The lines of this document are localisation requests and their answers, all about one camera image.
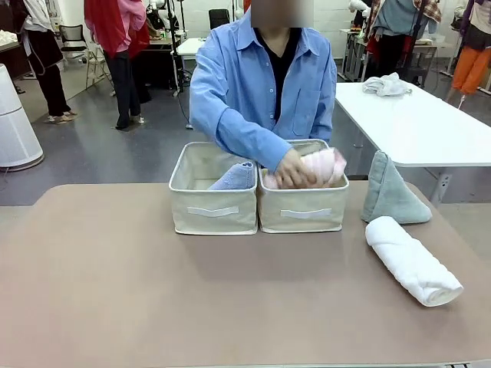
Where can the person's right hand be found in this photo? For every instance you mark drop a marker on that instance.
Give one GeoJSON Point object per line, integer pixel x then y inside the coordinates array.
{"type": "Point", "coordinates": [295, 170]}

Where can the pink towel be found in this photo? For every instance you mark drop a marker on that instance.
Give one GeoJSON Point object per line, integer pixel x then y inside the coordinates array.
{"type": "Point", "coordinates": [326, 165]}

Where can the lavender towel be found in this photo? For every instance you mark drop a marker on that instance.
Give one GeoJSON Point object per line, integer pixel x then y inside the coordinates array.
{"type": "Point", "coordinates": [236, 178]}

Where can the person's right forearm blue sleeve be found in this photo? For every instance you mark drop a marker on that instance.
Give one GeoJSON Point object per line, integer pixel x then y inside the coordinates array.
{"type": "Point", "coordinates": [253, 142]}

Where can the white folding chair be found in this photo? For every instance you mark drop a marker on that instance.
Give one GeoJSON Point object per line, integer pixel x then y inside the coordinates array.
{"type": "Point", "coordinates": [76, 42]}

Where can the beige fabric storage bin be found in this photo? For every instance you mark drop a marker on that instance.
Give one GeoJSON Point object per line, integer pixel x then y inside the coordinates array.
{"type": "Point", "coordinates": [303, 214]}
{"type": "Point", "coordinates": [213, 214]}

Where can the grey green cone towel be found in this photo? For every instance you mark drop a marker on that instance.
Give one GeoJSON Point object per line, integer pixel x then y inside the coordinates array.
{"type": "Point", "coordinates": [387, 191]}

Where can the person in blue shirt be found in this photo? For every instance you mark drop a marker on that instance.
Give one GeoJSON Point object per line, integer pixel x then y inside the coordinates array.
{"type": "Point", "coordinates": [307, 76]}

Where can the crumpled white cloth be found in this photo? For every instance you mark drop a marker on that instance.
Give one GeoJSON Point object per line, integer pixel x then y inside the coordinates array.
{"type": "Point", "coordinates": [387, 86]}

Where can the white table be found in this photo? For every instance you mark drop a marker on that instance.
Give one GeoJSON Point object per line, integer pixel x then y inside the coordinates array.
{"type": "Point", "coordinates": [414, 126]}

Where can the white rolled towel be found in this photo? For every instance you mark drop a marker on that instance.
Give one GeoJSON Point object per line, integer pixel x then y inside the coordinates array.
{"type": "Point", "coordinates": [414, 260]}

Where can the black office chair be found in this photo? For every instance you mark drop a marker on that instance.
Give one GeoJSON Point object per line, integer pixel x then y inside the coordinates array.
{"type": "Point", "coordinates": [219, 17]}

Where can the hanging grey blue garment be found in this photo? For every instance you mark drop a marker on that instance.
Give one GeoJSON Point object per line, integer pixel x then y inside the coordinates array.
{"type": "Point", "coordinates": [399, 15]}

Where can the mannequin with orange trousers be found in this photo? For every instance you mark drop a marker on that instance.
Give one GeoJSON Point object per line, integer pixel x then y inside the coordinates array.
{"type": "Point", "coordinates": [472, 65]}

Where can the bystander in red top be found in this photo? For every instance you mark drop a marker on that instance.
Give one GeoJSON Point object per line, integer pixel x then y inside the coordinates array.
{"type": "Point", "coordinates": [115, 30]}

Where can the bystander in black dress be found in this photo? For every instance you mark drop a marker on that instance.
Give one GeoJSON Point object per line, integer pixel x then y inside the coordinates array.
{"type": "Point", "coordinates": [46, 50]}

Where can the white cylindrical air purifier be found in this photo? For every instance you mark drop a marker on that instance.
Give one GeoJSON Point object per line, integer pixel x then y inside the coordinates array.
{"type": "Point", "coordinates": [15, 134]}

